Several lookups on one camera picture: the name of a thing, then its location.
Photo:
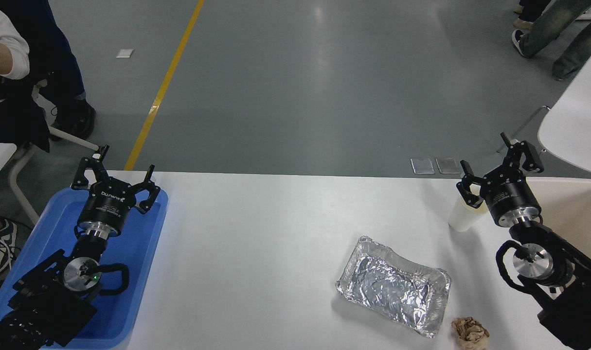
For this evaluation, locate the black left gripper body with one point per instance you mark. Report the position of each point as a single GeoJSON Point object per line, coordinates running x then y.
{"type": "Point", "coordinates": [108, 204]}

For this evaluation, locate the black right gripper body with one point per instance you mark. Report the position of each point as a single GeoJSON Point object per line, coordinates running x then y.
{"type": "Point", "coordinates": [511, 197]}

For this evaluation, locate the white paper cup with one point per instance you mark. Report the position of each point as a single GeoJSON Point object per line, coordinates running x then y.
{"type": "Point", "coordinates": [463, 221]}

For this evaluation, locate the clear floor plate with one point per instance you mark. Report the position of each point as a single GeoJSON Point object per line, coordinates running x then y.
{"type": "Point", "coordinates": [448, 165]}
{"type": "Point", "coordinates": [422, 166]}

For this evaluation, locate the blue plastic tray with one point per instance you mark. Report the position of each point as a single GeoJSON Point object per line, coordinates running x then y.
{"type": "Point", "coordinates": [139, 243]}

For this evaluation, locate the large pale bin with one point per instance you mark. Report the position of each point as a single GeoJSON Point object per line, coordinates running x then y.
{"type": "Point", "coordinates": [577, 214]}

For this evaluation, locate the grey sneaker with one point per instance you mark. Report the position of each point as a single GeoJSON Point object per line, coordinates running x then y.
{"type": "Point", "coordinates": [3, 238]}

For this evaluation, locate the white paper scrap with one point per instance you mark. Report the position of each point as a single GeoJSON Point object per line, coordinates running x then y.
{"type": "Point", "coordinates": [124, 53]}

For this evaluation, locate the seated person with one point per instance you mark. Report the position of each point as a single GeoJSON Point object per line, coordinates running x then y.
{"type": "Point", "coordinates": [37, 53]}

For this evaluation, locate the person in jeans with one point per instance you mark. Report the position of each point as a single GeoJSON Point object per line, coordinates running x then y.
{"type": "Point", "coordinates": [558, 24]}

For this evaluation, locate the crumpled foil tray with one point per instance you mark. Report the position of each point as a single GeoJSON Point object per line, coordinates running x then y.
{"type": "Point", "coordinates": [392, 287]}

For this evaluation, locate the crumpled tan paper ball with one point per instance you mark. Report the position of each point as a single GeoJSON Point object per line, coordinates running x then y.
{"type": "Point", "coordinates": [469, 333]}

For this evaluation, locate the person in dark trousers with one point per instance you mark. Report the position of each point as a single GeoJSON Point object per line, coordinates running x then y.
{"type": "Point", "coordinates": [533, 9]}

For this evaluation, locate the white chair frame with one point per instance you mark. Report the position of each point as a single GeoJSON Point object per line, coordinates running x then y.
{"type": "Point", "coordinates": [20, 170]}

